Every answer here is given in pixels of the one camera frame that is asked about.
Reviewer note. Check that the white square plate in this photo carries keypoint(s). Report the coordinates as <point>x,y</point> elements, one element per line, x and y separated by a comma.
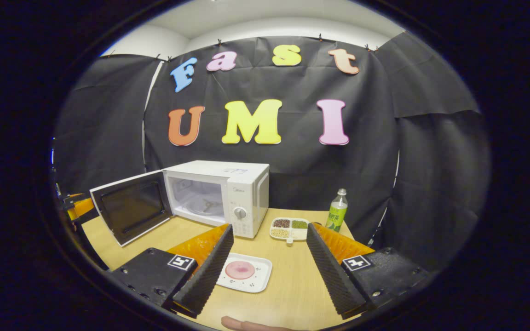
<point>259,276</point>

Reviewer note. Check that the white microwave oven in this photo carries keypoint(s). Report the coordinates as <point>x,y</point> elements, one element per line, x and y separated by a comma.
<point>246,193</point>

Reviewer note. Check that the black backdrop cloth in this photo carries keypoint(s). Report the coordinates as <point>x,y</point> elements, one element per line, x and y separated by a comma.
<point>384,161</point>

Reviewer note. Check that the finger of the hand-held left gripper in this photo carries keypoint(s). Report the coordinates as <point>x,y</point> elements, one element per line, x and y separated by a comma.
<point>81,209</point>

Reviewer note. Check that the green drink bottle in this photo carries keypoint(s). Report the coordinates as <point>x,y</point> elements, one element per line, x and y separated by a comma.
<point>337,216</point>

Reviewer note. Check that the pink round food slice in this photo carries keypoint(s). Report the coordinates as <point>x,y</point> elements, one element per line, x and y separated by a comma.
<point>241,270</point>

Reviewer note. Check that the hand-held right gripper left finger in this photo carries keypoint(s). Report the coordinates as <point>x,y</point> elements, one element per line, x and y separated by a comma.
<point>207,276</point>

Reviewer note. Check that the white divided bean dish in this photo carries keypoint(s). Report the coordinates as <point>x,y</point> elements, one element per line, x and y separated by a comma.
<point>299,234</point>

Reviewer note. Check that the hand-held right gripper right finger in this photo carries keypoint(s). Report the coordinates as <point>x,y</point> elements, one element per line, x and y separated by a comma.
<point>334,278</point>

